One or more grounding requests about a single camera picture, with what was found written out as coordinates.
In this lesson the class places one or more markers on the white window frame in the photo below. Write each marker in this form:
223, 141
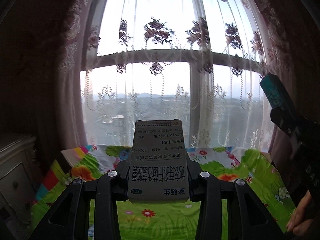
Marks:
201, 100

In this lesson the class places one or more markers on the white medicine box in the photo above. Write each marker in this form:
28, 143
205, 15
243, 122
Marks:
158, 165

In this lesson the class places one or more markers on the cartoon printed cloth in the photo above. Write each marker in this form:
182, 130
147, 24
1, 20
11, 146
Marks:
160, 220

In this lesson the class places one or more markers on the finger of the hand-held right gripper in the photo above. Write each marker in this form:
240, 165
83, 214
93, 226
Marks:
285, 121

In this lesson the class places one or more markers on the pink drape curtain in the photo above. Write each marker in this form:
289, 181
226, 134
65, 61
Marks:
287, 30
45, 67

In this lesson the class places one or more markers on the white lace curtain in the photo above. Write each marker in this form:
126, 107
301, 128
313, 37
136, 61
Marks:
160, 55

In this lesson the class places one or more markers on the person's right hand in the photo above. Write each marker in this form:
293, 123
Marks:
302, 217

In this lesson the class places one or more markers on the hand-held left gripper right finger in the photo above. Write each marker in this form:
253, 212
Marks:
193, 180

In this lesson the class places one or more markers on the white nightstand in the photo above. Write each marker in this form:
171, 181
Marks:
15, 170

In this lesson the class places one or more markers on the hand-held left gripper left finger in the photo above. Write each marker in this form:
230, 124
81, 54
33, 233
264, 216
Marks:
120, 180

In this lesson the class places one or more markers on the teal box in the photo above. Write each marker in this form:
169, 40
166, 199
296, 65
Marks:
276, 92

